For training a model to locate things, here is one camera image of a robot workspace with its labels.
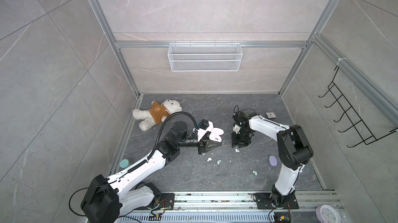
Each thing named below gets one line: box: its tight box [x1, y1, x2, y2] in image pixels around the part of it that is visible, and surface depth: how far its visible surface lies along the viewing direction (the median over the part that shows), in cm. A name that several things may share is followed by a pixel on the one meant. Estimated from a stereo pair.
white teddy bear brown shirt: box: [132, 99, 183, 132], surface depth 100 cm
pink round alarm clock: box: [315, 204, 342, 223], surface depth 70 cm
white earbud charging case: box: [208, 127, 225, 143], surface depth 66 cm
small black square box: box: [264, 110, 277, 119], surface depth 109 cm
